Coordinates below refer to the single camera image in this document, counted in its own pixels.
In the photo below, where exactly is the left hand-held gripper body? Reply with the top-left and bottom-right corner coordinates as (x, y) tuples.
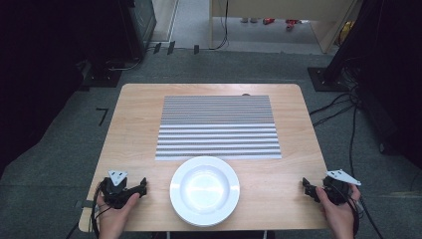
(100, 169), (141, 210)

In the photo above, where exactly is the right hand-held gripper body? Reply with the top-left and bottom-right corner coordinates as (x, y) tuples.
(319, 169), (362, 206)

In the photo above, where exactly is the person's left hand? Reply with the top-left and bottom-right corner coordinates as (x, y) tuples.
(96, 191), (141, 233)

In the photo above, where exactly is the person's right hand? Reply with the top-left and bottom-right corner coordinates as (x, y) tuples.
(315, 184), (362, 233)

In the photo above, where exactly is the white round plate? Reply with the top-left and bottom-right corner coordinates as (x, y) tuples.
(169, 155), (241, 228)

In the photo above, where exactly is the grey striped placemat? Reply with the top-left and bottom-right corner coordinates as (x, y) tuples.
(154, 95), (283, 162)

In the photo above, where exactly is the black stand base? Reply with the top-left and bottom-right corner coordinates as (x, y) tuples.
(79, 59), (124, 90)

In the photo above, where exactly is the black stand with base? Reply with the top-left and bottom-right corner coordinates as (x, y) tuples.
(307, 0), (386, 93)

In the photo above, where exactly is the dark cabinet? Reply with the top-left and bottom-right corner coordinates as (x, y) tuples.
(118, 0), (158, 62)

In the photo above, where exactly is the yellow object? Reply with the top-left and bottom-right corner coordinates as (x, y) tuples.
(337, 20), (354, 47)

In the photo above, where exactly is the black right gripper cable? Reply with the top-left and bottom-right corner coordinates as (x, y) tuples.
(331, 182), (386, 239)

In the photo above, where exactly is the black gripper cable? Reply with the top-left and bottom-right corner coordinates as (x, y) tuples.
(331, 182), (386, 239)
(89, 181), (112, 239)

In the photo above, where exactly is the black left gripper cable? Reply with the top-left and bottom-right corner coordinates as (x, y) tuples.
(89, 181), (112, 239)

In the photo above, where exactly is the black floor cable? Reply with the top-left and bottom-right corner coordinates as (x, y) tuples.
(309, 92), (355, 117)
(312, 99), (361, 178)

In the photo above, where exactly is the black hanging cable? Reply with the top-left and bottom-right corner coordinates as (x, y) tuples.
(208, 0), (231, 51)

